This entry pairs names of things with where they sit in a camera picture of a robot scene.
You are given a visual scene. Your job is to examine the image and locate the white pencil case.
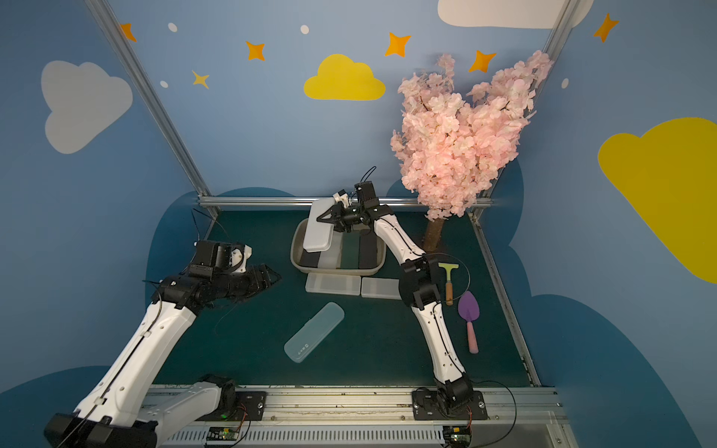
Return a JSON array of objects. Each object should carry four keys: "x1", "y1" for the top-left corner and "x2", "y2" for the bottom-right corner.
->
[{"x1": 302, "y1": 198, "x2": 335, "y2": 253}]

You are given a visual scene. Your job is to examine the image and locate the clear frosted pencil case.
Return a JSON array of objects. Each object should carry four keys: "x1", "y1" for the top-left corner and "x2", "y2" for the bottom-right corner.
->
[{"x1": 317, "y1": 231, "x2": 344, "y2": 270}]

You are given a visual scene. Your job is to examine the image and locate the dark grey pencil case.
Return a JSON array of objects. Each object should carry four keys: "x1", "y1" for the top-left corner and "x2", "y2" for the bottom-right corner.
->
[{"x1": 298, "y1": 249, "x2": 322, "y2": 268}]

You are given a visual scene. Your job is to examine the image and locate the beige storage box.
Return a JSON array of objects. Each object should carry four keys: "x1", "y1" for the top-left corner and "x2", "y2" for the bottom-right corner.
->
[{"x1": 289, "y1": 218, "x2": 387, "y2": 276}]

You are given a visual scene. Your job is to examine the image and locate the light blue pencil case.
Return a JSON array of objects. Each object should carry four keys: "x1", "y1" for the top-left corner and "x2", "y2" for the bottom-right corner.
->
[{"x1": 284, "y1": 302, "x2": 345, "y2": 363}]

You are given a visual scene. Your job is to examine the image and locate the dark green pencil case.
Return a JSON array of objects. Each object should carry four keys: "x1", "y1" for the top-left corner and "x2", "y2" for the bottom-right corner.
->
[{"x1": 340, "y1": 231, "x2": 360, "y2": 270}]

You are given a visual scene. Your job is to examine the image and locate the black pencil case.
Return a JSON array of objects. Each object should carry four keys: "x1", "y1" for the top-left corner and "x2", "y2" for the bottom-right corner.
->
[{"x1": 358, "y1": 230, "x2": 379, "y2": 270}]

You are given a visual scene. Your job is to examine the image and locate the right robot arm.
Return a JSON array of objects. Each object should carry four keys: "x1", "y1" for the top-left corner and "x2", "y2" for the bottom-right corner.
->
[{"x1": 304, "y1": 181, "x2": 474, "y2": 416}]

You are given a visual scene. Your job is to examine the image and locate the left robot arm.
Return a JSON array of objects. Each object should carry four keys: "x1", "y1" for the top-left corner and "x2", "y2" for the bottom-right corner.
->
[{"x1": 44, "y1": 240, "x2": 281, "y2": 447}]

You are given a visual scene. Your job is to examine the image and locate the pink cherry blossom tree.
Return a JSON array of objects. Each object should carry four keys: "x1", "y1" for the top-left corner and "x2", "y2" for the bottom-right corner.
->
[{"x1": 390, "y1": 52, "x2": 554, "y2": 252}]

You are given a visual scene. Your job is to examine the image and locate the pink purple toy shovel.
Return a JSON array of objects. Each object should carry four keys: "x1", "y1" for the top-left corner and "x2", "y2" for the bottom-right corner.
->
[{"x1": 459, "y1": 290, "x2": 480, "y2": 355}]

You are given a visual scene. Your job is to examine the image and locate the left controller board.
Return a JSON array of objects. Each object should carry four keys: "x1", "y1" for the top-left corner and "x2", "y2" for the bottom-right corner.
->
[{"x1": 207, "y1": 427, "x2": 241, "y2": 444}]

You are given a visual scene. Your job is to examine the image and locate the controller board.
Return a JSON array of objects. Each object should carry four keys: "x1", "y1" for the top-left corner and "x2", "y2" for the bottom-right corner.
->
[
  {"x1": 443, "y1": 426, "x2": 472, "y2": 448},
  {"x1": 207, "y1": 427, "x2": 241, "y2": 444}
]

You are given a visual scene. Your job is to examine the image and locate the right controller board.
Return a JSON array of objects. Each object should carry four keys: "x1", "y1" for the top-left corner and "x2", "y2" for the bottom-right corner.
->
[{"x1": 443, "y1": 426, "x2": 472, "y2": 448}]

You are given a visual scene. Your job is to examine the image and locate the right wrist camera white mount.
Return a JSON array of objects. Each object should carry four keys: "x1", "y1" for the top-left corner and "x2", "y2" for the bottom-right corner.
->
[{"x1": 333, "y1": 190, "x2": 350, "y2": 207}]

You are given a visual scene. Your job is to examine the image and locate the green toy scraper wooden handle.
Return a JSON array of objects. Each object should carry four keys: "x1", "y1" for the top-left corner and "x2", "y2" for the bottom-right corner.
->
[{"x1": 439, "y1": 262, "x2": 459, "y2": 306}]

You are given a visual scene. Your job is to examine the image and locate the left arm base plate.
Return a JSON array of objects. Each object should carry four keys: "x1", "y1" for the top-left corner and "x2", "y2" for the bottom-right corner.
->
[{"x1": 199, "y1": 389, "x2": 267, "y2": 422}]

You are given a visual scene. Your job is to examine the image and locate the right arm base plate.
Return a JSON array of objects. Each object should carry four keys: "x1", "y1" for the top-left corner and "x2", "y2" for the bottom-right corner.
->
[{"x1": 411, "y1": 388, "x2": 488, "y2": 421}]

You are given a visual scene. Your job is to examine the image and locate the aluminium front rail frame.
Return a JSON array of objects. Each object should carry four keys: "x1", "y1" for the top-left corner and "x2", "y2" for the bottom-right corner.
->
[{"x1": 141, "y1": 386, "x2": 577, "y2": 447}]

